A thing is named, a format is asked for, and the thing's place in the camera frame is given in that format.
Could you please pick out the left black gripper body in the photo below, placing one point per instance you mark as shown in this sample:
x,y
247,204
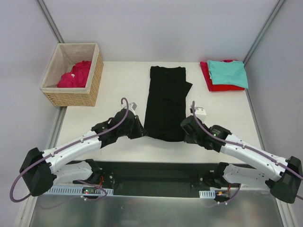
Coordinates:
x,y
135,126

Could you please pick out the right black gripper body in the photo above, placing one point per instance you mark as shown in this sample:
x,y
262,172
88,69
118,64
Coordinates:
x,y
189,127

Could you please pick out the black daisy print t-shirt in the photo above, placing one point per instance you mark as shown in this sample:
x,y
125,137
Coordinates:
x,y
166,104

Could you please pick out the teal t-shirt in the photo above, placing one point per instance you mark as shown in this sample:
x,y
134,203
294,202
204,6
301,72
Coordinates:
x,y
228,73

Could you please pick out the wicker basket with liner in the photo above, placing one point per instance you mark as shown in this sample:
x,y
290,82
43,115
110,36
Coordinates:
x,y
64,58

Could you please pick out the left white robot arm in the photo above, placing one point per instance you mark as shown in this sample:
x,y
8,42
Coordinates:
x,y
42,169

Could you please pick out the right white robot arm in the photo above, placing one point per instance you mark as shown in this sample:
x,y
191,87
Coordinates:
x,y
281,176

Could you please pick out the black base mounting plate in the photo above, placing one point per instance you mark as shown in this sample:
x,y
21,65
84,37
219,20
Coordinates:
x,y
181,180

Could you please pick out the pink t-shirt in basket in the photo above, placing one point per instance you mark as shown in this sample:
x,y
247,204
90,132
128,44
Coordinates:
x,y
77,77

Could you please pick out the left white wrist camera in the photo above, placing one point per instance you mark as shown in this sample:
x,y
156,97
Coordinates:
x,y
131,106

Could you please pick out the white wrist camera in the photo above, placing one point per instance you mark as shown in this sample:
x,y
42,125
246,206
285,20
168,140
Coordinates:
x,y
199,112
131,106

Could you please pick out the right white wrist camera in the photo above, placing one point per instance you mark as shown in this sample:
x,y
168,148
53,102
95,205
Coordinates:
x,y
199,112

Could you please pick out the right white cable duct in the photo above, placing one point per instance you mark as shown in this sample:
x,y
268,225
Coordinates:
x,y
210,194

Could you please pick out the white cable duct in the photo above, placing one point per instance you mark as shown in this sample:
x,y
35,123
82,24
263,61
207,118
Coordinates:
x,y
78,190
210,194

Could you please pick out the left white cable duct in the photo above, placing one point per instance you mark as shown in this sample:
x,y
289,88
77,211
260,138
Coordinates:
x,y
78,190

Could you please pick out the left aluminium frame post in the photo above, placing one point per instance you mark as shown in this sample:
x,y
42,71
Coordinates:
x,y
50,21

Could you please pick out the aluminium frame post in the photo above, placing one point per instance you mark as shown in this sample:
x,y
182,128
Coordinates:
x,y
50,21
267,24

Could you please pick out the right aluminium frame post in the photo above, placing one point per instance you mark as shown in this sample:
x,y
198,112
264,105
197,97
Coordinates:
x,y
267,24

